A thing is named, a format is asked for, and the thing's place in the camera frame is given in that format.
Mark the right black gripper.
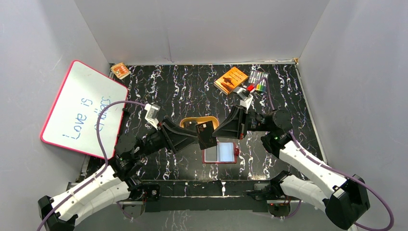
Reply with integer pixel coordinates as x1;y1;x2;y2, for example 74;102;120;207
211;105;271;140

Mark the stack of black credit cards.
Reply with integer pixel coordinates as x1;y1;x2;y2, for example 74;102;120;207
184;120;198;128

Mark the orange oval tray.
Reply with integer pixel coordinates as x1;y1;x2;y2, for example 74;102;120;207
179;116;220;128

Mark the red card holder wallet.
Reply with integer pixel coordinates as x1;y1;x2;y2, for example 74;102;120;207
202;142;240;164

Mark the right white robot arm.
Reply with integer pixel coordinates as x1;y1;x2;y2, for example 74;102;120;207
213;105;370;230

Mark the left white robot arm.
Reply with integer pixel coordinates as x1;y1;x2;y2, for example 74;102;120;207
38;118;198;231

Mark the small orange card box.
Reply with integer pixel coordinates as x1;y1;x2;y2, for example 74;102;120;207
111;63;131;79

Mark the orange book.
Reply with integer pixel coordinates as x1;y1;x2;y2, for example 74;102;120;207
214;67;248;95

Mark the pack of coloured markers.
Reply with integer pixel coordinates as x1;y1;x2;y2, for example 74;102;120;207
248;70;269;92

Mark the pink framed whiteboard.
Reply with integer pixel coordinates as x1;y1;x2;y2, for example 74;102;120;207
40;60;128;158

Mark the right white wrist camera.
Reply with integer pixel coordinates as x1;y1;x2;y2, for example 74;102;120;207
233;87;254;110

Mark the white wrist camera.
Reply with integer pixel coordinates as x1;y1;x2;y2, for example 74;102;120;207
144;104;160;130
233;87;254;110

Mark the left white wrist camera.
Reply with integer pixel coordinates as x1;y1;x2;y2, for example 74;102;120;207
144;104;160;130

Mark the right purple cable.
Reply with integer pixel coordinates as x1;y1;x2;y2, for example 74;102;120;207
247;76;395;231

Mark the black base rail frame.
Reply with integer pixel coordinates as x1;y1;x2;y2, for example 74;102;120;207
115;180;319;220

